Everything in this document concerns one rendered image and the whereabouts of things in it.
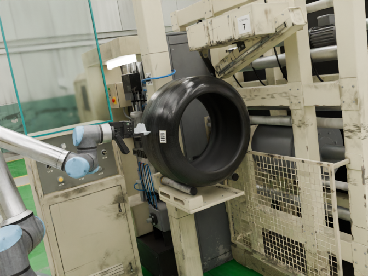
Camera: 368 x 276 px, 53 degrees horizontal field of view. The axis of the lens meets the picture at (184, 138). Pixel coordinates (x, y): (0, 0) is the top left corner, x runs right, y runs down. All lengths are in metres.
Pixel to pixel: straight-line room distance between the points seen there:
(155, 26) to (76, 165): 1.03
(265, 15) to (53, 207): 1.66
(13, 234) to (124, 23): 10.52
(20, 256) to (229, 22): 1.47
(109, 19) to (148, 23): 9.59
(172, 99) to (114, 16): 10.13
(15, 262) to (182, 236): 1.07
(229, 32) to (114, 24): 9.94
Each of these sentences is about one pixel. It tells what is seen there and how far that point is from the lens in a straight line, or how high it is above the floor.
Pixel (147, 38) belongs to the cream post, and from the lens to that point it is 2.22.
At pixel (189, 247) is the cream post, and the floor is 0.41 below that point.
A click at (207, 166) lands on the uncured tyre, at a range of 2.24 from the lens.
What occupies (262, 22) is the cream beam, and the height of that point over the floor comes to 1.69.
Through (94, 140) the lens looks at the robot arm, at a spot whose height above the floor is 1.27.
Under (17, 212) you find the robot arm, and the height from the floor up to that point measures 1.00.
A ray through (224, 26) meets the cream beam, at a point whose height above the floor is 1.72.
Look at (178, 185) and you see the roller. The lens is 2.05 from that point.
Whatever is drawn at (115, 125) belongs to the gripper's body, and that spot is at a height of 1.32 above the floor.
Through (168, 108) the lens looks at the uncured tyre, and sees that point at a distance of 1.81.
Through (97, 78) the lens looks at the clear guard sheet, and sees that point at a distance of 2.48.
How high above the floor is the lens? 1.51
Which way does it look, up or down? 10 degrees down
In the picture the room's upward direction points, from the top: 9 degrees counter-clockwise
